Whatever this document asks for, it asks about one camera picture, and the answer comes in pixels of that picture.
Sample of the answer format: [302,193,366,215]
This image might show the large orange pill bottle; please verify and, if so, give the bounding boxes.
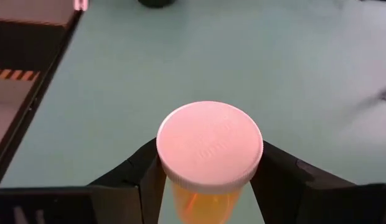
[155,100,265,224]

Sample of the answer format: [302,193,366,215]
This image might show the black hazard-striped floor mat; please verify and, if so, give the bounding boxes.
[0,20,68,82]

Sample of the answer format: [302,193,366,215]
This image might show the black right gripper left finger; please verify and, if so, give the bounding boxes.
[0,138,167,224]

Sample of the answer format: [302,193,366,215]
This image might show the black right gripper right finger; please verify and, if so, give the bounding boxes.
[249,141,386,224]

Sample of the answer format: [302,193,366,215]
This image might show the black metal table frame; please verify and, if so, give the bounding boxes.
[0,9,85,187]

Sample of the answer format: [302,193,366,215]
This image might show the green table mat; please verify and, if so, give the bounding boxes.
[0,0,386,224]

